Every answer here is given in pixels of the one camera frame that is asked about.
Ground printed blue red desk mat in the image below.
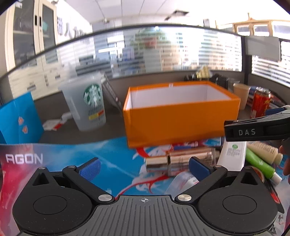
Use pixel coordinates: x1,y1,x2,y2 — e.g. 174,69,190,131
0,136,285,236

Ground clear plastic packet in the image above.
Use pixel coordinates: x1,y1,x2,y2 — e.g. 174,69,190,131
166,171,201,199

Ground grey monitor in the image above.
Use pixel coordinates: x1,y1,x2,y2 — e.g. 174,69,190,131
245,36,282,62

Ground clear plastic cup green logo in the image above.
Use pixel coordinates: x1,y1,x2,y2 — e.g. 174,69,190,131
58,71,107,132

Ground green tube white cap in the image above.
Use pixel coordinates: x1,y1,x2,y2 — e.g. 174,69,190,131
245,147,283,183

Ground yellow packets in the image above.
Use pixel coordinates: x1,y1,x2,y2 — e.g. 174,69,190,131
195,66,212,80

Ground beige paper cup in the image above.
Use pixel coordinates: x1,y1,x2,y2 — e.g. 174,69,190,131
233,83,251,111

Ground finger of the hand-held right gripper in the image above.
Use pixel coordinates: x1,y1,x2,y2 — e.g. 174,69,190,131
224,109,290,142

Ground cream coloured tube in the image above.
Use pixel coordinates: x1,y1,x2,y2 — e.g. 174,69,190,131
248,141,283,165

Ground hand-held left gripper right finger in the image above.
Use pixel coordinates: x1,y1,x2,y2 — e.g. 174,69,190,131
175,156,265,204

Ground wooden shelf frame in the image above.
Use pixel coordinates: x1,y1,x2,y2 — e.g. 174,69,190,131
233,12,290,38

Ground white red small packet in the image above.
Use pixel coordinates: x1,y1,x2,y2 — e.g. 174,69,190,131
42,112,72,131

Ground cream cabinet glass doors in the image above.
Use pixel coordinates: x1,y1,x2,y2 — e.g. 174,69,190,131
5,0,58,71

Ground person's right hand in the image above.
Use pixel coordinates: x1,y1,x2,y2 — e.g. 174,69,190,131
279,139,290,176

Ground black desk organiser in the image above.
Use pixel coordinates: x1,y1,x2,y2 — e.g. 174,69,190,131
184,73,229,89

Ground red drink can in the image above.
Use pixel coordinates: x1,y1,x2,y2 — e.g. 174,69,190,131
250,87,271,119

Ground gold capped cosmetic bottle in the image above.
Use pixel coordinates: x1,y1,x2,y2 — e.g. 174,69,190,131
146,147,216,176

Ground orange cardboard box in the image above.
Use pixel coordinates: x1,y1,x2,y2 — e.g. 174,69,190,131
123,81,241,149

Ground black folding stand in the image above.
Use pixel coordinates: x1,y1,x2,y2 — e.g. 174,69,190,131
101,73,124,113

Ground blue paper bag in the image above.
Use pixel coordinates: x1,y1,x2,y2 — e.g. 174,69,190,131
0,91,44,144

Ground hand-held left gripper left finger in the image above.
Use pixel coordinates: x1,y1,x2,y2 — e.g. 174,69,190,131
30,157,115,205

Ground red round tin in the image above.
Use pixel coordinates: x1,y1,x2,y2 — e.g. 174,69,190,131
246,166,266,185

